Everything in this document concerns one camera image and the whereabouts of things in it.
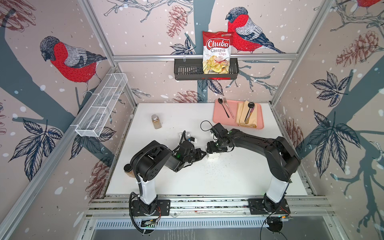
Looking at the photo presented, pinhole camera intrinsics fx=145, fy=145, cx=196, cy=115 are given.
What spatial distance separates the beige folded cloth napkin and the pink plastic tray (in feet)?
0.05

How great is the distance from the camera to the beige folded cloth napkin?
1.09m

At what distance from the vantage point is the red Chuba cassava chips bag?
2.79 ft

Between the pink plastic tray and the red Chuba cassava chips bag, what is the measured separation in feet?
1.17

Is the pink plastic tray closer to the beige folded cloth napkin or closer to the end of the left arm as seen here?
the beige folded cloth napkin

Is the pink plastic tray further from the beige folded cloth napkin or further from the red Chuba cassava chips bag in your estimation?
the red Chuba cassava chips bag

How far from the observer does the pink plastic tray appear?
109 cm

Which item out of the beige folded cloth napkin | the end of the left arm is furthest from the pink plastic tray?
the end of the left arm

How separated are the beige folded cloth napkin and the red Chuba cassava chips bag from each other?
1.25ft

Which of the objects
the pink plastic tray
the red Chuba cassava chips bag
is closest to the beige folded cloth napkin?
the pink plastic tray
